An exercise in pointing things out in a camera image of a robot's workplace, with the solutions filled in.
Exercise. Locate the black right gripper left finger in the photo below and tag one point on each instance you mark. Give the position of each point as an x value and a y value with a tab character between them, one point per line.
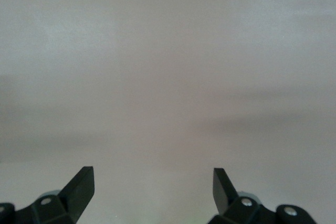
76	195

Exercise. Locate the brown table cover sheet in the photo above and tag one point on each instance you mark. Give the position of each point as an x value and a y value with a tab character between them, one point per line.
168	64

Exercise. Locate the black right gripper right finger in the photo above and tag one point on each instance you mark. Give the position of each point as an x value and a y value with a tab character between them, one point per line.
225	197

